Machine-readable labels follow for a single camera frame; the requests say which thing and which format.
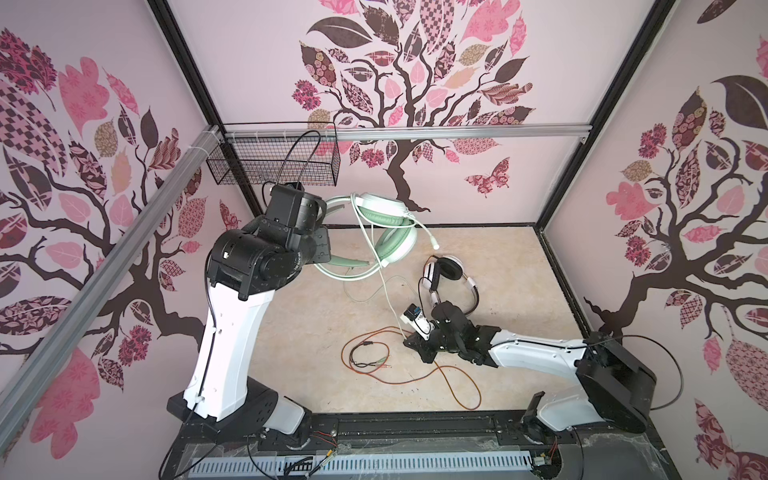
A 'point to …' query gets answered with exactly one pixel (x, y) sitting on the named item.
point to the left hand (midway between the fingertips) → (311, 245)
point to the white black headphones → (449, 268)
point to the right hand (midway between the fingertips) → (405, 338)
